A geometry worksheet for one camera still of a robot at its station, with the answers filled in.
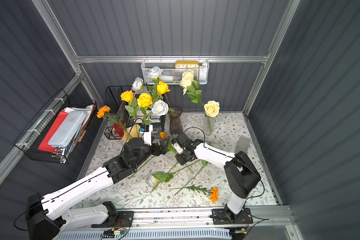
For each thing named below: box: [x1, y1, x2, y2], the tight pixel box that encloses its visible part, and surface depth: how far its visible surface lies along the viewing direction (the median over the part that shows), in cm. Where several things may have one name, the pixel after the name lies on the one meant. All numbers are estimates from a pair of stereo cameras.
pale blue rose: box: [151, 99, 169, 117], surface depth 76 cm
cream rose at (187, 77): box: [180, 69, 195, 85], surface depth 80 cm
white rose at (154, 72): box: [146, 66, 163, 79], surface depth 81 cm
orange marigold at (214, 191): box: [174, 185, 219, 203], surface depth 82 cm
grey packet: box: [235, 136, 251, 154], surface depth 104 cm
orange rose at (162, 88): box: [156, 81, 171, 95], surface depth 74 cm
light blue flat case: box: [48, 110, 87, 148], surface depth 71 cm
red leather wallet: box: [113, 123, 125, 138], surface depth 102 cm
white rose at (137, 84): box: [131, 77, 144, 91], surface depth 82 cm
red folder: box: [37, 109, 69, 153], surface depth 70 cm
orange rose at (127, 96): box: [120, 90, 141, 127], surface depth 80 cm
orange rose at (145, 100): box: [137, 93, 153, 125], surface depth 72 cm
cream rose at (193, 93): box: [186, 80, 205, 108], surface depth 82 cm
